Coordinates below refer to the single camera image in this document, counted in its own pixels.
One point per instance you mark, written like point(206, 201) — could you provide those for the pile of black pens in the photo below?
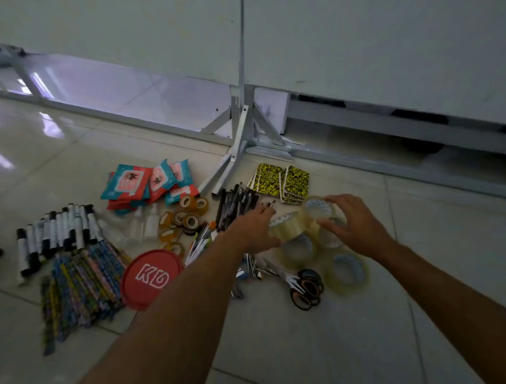
point(233, 205)

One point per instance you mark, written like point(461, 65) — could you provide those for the grey metal partition frame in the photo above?
point(243, 130)

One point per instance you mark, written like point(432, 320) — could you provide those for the person's left hand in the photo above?
point(253, 233)

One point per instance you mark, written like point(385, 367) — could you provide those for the clear plastic bottle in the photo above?
point(114, 235)
point(152, 221)
point(108, 218)
point(136, 225)

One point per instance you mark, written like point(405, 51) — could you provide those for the yellow black patterned packets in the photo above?
point(269, 180)

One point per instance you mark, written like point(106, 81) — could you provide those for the pile of colourful patterned pencils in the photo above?
point(83, 285)

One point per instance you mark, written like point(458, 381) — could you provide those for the person's right hand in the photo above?
point(359, 229)

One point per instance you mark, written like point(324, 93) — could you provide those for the pile of small staplers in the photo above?
point(197, 245)

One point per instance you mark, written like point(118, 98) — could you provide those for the red plastic bucket with lid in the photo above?
point(148, 277)

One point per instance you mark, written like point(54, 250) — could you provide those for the pile of teal wipe packets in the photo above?
point(128, 182)

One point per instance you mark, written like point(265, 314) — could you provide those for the row of black-capped white markers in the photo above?
point(59, 231)

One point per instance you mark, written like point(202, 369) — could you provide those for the person's right forearm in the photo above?
point(454, 308)

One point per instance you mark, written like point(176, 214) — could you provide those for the pile of small tape rolls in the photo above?
point(191, 221)

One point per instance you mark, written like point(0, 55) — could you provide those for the white partition board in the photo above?
point(118, 35)

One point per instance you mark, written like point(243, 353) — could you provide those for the person's left forearm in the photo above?
point(178, 324)

